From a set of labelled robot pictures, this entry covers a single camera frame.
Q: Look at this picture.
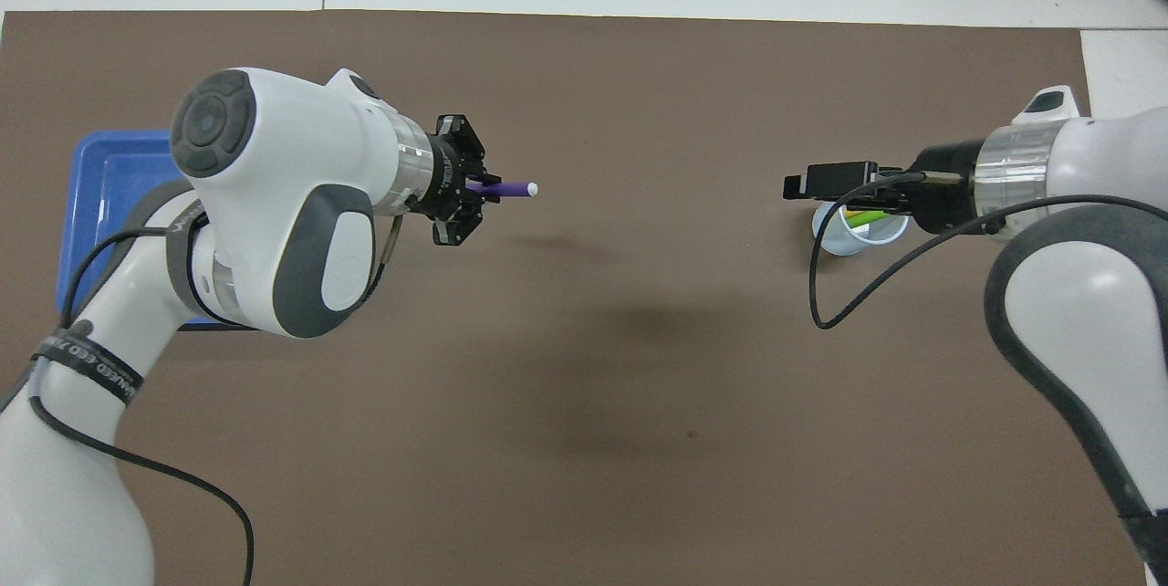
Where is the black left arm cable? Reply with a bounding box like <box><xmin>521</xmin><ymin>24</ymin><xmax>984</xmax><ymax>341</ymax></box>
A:
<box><xmin>27</xmin><ymin>216</ymin><xmax>402</xmax><ymax>586</ymax></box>

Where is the black printed arm strap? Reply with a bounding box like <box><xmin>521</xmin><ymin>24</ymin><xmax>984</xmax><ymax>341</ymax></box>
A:
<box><xmin>32</xmin><ymin>326</ymin><xmax>145</xmax><ymax>406</ymax></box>

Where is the clear plastic cup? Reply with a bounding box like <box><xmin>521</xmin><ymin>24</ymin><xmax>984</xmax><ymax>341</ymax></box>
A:
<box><xmin>811</xmin><ymin>198</ymin><xmax>911</xmax><ymax>257</ymax></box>

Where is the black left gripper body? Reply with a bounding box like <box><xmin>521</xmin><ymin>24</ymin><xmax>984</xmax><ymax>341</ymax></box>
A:
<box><xmin>420</xmin><ymin>131</ymin><xmax>503</xmax><ymax>224</ymax></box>

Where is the blue plastic tray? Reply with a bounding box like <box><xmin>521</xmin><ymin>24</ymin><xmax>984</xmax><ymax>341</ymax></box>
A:
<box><xmin>57</xmin><ymin>130</ymin><xmax>238</xmax><ymax>331</ymax></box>

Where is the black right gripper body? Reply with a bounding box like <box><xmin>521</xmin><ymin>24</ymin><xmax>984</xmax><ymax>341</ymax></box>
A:
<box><xmin>912</xmin><ymin>141</ymin><xmax>986</xmax><ymax>235</ymax></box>

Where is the purple marker pen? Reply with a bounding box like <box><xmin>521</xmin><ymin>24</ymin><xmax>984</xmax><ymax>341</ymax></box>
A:
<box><xmin>465</xmin><ymin>181</ymin><xmax>539</xmax><ymax>200</ymax></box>

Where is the brown table mat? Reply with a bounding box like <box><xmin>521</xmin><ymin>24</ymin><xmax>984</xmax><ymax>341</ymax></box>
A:
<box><xmin>0</xmin><ymin>9</ymin><xmax>1149</xmax><ymax>586</ymax></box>

